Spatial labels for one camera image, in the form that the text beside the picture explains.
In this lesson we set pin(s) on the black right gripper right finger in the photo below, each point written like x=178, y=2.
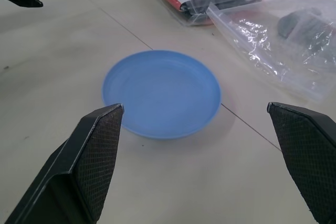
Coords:
x=309, y=150

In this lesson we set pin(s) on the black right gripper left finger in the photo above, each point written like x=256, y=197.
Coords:
x=86, y=161

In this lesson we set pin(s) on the dark rounded object in bag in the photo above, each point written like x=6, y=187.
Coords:
x=302, y=24

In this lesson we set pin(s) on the crinkled clear plastic bag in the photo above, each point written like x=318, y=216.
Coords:
x=273, y=51

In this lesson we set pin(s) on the blue round plate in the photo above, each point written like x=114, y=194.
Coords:
x=162, y=95

